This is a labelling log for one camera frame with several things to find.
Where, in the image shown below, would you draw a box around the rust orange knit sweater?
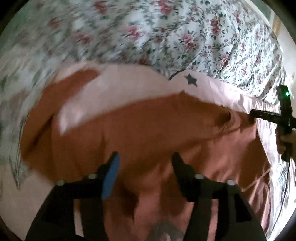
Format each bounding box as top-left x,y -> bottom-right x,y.
20,65 -> 270,240

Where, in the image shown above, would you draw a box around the person's right hand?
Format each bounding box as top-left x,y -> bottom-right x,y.
275,126 -> 296,159

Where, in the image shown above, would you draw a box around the floral quilt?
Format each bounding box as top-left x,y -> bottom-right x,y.
1,1 -> 285,186

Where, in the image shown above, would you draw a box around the pink star bed sheet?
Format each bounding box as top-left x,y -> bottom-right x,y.
1,63 -> 278,240

